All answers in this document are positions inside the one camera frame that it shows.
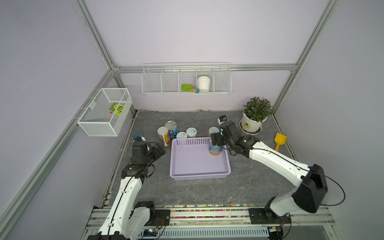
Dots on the aluminium mounting rail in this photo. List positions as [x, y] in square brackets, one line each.
[238, 216]

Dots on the blue orange soup can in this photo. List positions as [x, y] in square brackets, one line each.
[214, 149]

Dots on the blue Progresso soup can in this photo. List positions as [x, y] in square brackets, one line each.
[172, 129]

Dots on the tall yellow orange can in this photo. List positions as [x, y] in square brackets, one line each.
[163, 133]

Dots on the small green label can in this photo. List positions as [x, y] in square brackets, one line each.
[192, 132]

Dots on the yellow toy shovel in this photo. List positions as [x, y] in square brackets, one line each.
[280, 140]

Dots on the small white empty pot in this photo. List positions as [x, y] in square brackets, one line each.
[204, 83]

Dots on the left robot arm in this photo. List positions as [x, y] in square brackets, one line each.
[126, 219]

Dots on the potted green plant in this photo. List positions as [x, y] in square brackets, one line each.
[255, 112]

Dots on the lavender plastic basket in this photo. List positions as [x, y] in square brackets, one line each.
[191, 160]

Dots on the white wire wall shelf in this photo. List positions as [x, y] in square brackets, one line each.
[167, 79]

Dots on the green toy in side basket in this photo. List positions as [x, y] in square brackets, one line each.
[117, 109]

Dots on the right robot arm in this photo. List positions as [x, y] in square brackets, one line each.
[310, 181]

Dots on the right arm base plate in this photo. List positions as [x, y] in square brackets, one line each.
[260, 216]

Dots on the green toy scoop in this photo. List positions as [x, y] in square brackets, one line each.
[189, 88]

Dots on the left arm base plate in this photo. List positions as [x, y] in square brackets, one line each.
[160, 217]

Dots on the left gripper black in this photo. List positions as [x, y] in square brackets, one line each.
[157, 154]

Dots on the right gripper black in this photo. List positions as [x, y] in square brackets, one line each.
[218, 135]

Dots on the small orange label can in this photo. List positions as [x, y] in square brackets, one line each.
[213, 130]

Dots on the white wire side basket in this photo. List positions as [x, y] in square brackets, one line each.
[96, 120]

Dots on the blue toy rake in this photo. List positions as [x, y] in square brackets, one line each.
[139, 134]

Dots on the small pink label can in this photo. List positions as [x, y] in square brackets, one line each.
[182, 135]

